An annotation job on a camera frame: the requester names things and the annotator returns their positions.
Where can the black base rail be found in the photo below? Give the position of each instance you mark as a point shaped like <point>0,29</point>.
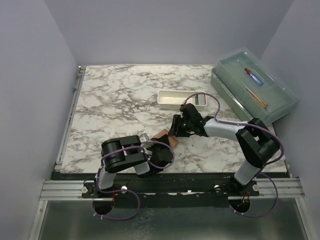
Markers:
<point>164,190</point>

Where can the white rectangular tray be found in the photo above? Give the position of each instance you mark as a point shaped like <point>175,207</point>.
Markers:
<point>173,99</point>

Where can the red blue screwdriver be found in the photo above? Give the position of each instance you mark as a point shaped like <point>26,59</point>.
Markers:
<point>251,75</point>

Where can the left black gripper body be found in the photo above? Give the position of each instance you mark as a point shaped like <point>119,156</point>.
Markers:
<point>156,149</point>

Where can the tan leather card holder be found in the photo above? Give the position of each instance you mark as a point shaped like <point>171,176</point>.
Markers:
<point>172,141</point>

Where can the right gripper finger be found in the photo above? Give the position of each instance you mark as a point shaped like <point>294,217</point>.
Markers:
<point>188,133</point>
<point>177,127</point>

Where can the orange pencil tool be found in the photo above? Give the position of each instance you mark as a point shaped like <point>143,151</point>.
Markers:
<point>258,99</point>

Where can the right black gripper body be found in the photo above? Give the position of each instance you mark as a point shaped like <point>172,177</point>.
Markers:
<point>189,125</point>

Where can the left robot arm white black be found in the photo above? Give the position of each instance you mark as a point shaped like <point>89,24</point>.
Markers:
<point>147,156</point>

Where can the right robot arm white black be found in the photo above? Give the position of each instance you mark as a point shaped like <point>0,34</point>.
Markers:
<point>257,143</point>

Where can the clear green plastic toolbox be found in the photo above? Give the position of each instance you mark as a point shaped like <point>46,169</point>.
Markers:
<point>230,80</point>

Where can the aluminium frame rail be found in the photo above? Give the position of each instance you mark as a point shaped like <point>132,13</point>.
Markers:
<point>42,204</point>

